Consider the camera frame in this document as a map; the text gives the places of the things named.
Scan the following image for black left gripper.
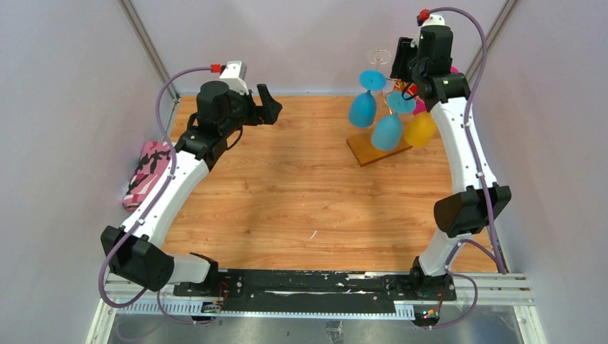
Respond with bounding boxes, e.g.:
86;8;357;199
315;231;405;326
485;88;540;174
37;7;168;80
219;84;281;137

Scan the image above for magenta wine glass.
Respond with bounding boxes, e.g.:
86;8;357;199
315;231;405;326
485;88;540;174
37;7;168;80
412;67;459;115

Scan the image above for yellow wine glass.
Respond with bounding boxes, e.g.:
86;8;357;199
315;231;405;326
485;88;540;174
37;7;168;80
404;112;437;147

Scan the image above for red wine glass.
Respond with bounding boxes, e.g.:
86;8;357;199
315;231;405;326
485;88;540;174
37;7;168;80
402;82;417;97

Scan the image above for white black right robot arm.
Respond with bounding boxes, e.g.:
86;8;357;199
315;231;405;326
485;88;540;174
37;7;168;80
391;22;512;300

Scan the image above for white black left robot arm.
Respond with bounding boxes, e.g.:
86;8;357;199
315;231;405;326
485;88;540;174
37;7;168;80
100;80;282;296

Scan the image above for clear wine glass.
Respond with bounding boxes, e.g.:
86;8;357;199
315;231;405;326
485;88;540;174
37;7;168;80
367;49;392;67

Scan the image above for blue wine glass rear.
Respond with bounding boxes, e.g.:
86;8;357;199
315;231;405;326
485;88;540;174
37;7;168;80
348;70;386;128

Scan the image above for blue wine glass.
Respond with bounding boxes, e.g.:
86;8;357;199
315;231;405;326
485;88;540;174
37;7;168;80
348;70;386;128
371;113;404;151

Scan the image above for blue wine glass front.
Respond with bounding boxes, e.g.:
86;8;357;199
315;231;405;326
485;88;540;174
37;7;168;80
371;113;404;151

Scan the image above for wooden rack base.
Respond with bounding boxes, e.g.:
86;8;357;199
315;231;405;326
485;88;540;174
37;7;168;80
346;129;413;168

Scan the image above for pink camouflage cloth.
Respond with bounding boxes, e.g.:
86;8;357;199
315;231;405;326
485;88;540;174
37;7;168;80
123;141;171;211

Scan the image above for gold wire glass rack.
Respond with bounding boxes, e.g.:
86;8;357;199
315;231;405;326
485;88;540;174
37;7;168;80
377;62;417;115

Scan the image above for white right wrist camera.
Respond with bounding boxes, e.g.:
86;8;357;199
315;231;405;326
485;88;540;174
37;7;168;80
417;9;446;27

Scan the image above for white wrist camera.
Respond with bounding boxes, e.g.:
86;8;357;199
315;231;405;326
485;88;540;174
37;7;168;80
417;9;446;27
219;60;250;95

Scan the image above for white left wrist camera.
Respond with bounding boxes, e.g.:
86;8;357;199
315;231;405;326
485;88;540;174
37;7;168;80
219;60;250;95

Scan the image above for black mounting base plate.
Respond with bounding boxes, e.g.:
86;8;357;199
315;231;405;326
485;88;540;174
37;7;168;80
173;269;457;315

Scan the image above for aluminium frame rail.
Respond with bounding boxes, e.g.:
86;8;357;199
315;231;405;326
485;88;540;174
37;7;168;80
107;269;533;320

